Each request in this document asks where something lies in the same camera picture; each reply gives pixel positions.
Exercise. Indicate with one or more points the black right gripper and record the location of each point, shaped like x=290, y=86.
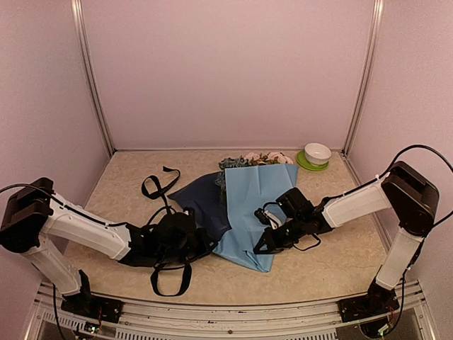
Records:
x=265, y=236

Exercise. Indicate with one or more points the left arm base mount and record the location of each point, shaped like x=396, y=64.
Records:
x=85, y=304

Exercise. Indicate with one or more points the corner metal post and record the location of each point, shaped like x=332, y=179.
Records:
x=78, y=16
x=372, y=43

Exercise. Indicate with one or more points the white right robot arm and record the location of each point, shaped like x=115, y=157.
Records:
x=401, y=195

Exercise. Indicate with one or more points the fake flower bunch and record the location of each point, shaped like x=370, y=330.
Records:
x=250, y=159

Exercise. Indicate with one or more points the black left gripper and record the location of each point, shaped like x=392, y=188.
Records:
x=204, y=239

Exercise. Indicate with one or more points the left corner metal post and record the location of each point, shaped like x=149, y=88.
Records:
x=78, y=16

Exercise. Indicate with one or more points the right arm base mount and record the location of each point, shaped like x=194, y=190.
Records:
x=376, y=301

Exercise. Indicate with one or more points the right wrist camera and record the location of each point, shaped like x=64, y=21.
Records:
x=265, y=217

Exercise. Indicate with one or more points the blue wrapping paper sheet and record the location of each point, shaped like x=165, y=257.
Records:
x=232, y=222

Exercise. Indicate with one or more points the white ceramic bowl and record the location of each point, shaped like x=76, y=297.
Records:
x=317, y=154

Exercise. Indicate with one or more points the black printed ribbon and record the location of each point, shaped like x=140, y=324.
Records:
x=170, y=237

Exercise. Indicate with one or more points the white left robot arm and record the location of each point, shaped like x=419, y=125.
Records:
x=35, y=213

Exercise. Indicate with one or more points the aluminium table frame rail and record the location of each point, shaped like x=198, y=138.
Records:
x=317, y=319

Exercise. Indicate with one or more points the right corner metal post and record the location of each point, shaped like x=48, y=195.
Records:
x=372, y=43

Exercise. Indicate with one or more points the green plastic saucer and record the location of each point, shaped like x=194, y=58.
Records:
x=305, y=164

